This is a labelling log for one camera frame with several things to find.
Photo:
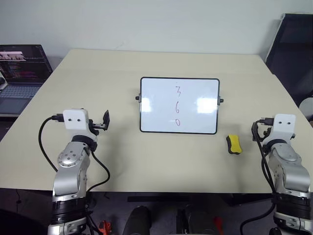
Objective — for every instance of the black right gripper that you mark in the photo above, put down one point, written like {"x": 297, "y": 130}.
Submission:
{"x": 266, "y": 133}

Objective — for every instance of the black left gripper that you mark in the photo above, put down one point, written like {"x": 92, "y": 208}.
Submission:
{"x": 96, "y": 126}

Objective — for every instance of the yellow and black eraser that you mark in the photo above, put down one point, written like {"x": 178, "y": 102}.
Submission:
{"x": 235, "y": 145}

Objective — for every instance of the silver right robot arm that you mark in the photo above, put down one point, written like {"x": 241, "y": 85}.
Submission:
{"x": 288, "y": 166}

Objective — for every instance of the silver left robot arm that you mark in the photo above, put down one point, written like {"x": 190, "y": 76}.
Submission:
{"x": 71, "y": 159}

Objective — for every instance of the white round object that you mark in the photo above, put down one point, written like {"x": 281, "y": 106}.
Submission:
{"x": 306, "y": 109}

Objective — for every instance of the black-framed whiteboard with stand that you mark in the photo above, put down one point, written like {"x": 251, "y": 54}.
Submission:
{"x": 161, "y": 105}

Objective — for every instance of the black office chair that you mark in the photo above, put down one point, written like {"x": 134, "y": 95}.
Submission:
{"x": 291, "y": 54}

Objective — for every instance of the open grey laptop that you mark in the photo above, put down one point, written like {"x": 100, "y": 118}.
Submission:
{"x": 19, "y": 73}

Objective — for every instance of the dark rounded shape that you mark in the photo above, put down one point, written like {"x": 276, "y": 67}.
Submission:
{"x": 200, "y": 220}
{"x": 137, "y": 220}

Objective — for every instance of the orange clamp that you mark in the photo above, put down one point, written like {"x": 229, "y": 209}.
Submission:
{"x": 104, "y": 226}

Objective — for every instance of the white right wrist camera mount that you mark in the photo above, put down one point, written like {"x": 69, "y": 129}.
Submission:
{"x": 283, "y": 126}

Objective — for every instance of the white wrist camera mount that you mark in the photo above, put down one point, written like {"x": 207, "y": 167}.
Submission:
{"x": 74, "y": 120}
{"x": 283, "y": 126}

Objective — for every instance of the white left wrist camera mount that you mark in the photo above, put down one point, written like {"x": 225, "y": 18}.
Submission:
{"x": 74, "y": 120}

